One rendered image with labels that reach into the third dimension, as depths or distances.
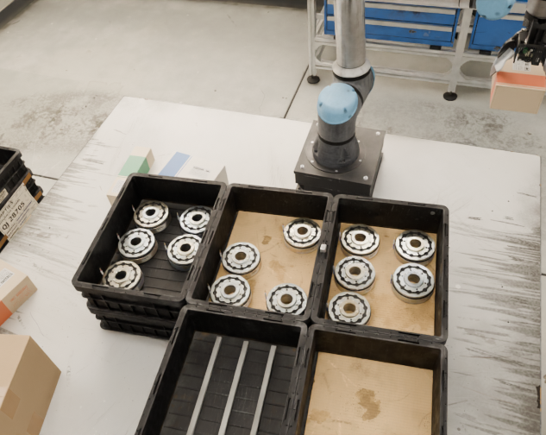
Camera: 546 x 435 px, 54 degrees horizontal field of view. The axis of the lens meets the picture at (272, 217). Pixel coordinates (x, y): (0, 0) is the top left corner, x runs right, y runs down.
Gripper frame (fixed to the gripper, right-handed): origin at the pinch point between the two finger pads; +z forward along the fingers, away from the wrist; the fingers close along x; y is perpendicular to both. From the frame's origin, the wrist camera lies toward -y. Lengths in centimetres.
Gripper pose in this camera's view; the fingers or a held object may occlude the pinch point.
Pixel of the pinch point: (518, 77)
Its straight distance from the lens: 162.5
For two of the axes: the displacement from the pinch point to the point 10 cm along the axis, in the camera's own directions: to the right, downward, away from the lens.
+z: 0.7, 6.4, 7.6
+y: -3.0, 7.4, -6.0
